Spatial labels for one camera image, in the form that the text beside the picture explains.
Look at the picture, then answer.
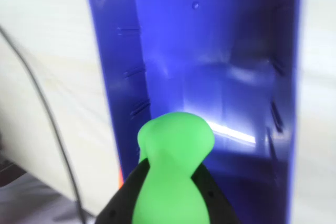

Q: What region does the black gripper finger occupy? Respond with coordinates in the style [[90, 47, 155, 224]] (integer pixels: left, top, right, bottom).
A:
[[96, 159, 153, 224], [192, 163, 245, 224]]

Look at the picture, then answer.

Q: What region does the green rubber duck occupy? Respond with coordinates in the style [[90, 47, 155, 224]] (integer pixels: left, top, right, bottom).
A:
[[133, 111, 215, 224]]

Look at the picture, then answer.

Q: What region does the blue plastic box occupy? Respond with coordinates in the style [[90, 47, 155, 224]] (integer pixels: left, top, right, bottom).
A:
[[83, 0, 302, 224]]

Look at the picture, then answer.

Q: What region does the orange tape border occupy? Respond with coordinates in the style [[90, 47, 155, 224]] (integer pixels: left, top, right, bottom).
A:
[[117, 166, 124, 191]]

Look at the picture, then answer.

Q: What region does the long black cable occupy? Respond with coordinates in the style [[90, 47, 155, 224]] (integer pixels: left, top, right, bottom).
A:
[[0, 25, 89, 224]]

